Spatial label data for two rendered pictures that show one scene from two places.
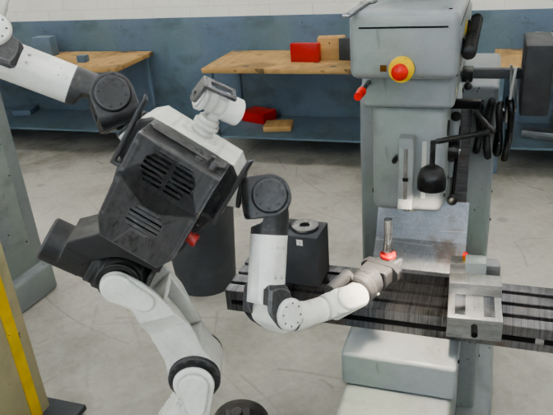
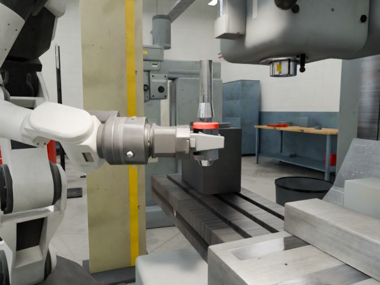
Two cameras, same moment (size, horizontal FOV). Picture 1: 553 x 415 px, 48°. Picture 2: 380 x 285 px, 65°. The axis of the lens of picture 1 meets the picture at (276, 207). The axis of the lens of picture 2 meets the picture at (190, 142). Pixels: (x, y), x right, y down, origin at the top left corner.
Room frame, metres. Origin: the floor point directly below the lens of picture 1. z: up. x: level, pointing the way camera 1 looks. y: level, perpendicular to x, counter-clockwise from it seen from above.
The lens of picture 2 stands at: (1.21, -0.71, 1.22)
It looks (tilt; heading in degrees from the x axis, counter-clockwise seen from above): 6 degrees down; 49
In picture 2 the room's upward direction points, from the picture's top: straight up
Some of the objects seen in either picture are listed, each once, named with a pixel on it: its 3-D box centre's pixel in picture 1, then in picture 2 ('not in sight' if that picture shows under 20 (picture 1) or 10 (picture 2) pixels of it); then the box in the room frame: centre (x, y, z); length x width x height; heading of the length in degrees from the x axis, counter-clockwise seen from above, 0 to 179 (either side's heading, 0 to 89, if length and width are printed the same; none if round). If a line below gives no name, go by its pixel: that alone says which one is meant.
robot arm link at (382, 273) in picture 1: (373, 277); (156, 142); (1.52, -0.26, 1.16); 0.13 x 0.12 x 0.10; 51
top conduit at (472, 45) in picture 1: (471, 34); not in sight; (1.68, -0.55, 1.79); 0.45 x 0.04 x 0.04; 160
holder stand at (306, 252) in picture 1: (292, 249); (208, 154); (1.86, -0.04, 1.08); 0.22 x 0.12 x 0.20; 67
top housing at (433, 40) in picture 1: (415, 28); not in sight; (1.71, -0.41, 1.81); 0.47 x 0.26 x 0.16; 160
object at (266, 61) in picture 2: not in sight; (283, 60); (1.69, -0.40, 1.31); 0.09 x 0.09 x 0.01
